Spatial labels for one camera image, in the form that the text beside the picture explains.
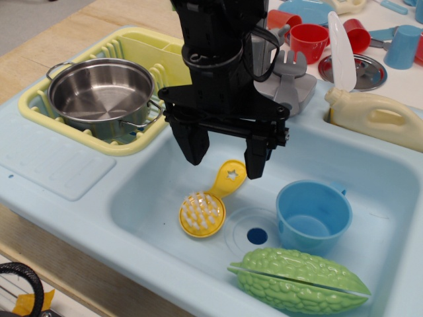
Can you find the steel pot lid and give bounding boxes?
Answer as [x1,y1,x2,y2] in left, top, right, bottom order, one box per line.
[318,54,388,91]

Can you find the blue plastic cup in sink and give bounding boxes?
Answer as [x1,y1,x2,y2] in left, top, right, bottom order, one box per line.
[276,180,352,256]

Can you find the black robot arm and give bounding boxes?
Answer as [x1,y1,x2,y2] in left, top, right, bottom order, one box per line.
[159,1,289,179]

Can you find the red cup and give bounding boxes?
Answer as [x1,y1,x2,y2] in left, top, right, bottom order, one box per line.
[343,18,372,53]
[289,24,329,65]
[267,9,303,30]

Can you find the blue plastic utensil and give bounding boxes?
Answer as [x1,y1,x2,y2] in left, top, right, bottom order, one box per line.
[369,26,398,52]

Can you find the grey toy faucet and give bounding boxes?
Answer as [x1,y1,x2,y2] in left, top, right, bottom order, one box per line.
[252,35,317,117]

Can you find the cream toy appliance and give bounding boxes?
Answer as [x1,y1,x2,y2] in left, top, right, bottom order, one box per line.
[330,0,367,15]

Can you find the blue cup on table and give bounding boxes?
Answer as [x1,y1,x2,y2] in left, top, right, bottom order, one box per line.
[384,25,422,70]

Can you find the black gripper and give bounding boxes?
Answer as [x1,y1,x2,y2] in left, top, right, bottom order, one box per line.
[159,64,289,180]

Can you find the red cup front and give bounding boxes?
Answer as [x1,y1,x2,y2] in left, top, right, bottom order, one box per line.
[289,24,329,65]

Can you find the yellow tape piece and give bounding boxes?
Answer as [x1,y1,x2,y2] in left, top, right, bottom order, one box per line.
[12,289,56,316]

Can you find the blue plastic plate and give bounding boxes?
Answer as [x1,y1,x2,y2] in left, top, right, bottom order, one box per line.
[278,0,334,26]

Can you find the yellow dish brush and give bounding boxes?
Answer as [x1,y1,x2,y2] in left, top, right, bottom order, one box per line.
[178,159,247,238]

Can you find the red cup right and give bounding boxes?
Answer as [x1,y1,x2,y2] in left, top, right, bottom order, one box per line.
[343,18,372,53]

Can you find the white plastic spatula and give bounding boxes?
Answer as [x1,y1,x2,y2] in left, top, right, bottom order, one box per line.
[328,11,357,92]

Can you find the light blue toy sink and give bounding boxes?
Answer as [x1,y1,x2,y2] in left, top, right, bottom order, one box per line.
[1,81,422,316]

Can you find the stainless steel pot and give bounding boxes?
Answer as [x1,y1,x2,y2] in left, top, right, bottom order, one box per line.
[46,58,163,140]

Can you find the cream detergent bottle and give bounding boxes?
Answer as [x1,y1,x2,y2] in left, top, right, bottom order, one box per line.
[325,88,422,152]

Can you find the green bitter melon toy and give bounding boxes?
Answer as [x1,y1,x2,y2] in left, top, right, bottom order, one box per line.
[227,248,371,315]

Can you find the black cable loop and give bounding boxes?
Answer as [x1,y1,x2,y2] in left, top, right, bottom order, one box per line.
[0,262,45,317]

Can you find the red cup left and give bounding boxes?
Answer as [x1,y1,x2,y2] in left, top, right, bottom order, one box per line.
[267,9,303,30]

